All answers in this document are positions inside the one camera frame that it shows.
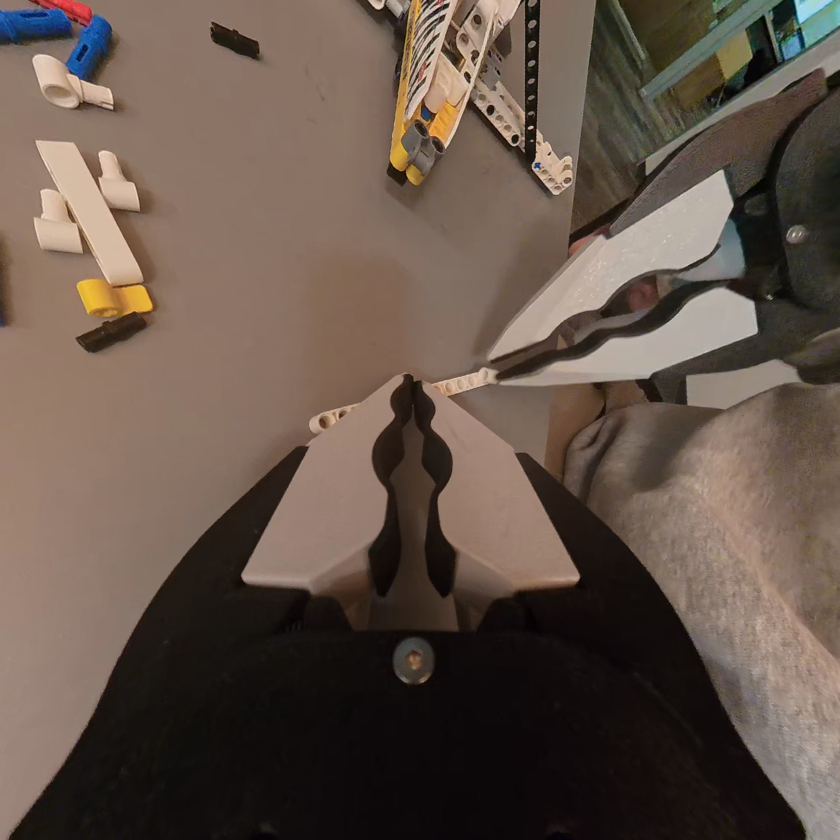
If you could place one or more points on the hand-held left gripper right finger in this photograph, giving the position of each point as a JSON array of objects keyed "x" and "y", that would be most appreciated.
[{"x": 499, "y": 512}]

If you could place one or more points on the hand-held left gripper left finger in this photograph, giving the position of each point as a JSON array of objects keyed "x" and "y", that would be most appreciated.
[{"x": 321, "y": 512}]

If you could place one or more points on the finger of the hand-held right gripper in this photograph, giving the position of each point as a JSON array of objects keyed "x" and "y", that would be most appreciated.
[
  {"x": 689, "y": 334},
  {"x": 643, "y": 243}
]

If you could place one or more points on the long white lego beam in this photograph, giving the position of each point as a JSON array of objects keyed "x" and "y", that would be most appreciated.
[{"x": 459, "y": 384}]

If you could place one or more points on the lego aircraft model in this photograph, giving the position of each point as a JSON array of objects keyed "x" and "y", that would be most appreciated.
[{"x": 433, "y": 85}]

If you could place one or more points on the black lego pin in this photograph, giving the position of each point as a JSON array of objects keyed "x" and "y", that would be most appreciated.
[
  {"x": 110, "y": 331},
  {"x": 234, "y": 40}
]

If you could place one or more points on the yellow lego connector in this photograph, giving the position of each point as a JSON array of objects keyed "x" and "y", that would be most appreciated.
[{"x": 108, "y": 296}]

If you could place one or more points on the white lego connector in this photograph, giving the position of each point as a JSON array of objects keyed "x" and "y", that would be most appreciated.
[
  {"x": 121, "y": 187},
  {"x": 62, "y": 82},
  {"x": 56, "y": 229}
]

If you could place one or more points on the blue lego connector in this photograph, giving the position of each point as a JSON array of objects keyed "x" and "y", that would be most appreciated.
[
  {"x": 33, "y": 26},
  {"x": 88, "y": 46}
]

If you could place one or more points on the red lego axle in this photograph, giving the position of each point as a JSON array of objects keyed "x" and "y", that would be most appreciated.
[{"x": 65, "y": 10}]

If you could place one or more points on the person's tan trousers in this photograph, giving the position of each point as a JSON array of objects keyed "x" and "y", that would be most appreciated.
[{"x": 574, "y": 426}]

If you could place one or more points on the wooden cabinet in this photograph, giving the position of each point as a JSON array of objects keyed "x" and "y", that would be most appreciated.
[{"x": 728, "y": 59}]

